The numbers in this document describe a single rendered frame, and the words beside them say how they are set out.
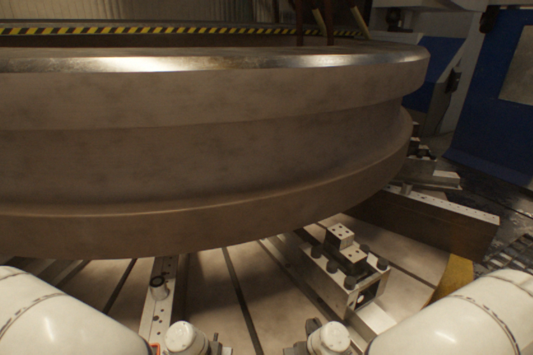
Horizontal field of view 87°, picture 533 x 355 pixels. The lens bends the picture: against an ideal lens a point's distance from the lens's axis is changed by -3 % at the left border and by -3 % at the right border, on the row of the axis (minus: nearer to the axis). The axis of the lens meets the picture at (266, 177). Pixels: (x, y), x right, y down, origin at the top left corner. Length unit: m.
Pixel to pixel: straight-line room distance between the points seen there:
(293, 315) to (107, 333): 1.61
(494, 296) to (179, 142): 1.23
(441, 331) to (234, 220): 1.15
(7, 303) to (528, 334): 0.67
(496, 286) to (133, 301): 1.97
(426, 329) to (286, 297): 1.65
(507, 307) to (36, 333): 0.59
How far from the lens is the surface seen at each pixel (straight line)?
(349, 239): 1.78
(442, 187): 3.76
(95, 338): 0.45
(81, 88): 1.27
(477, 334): 0.46
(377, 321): 1.89
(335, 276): 1.73
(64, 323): 0.46
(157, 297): 1.61
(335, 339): 0.99
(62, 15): 4.26
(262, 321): 1.95
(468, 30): 6.85
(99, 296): 2.30
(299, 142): 1.60
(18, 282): 0.54
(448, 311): 0.48
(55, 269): 2.48
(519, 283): 0.57
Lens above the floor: 1.90
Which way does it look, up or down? 28 degrees down
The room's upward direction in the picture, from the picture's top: 2 degrees clockwise
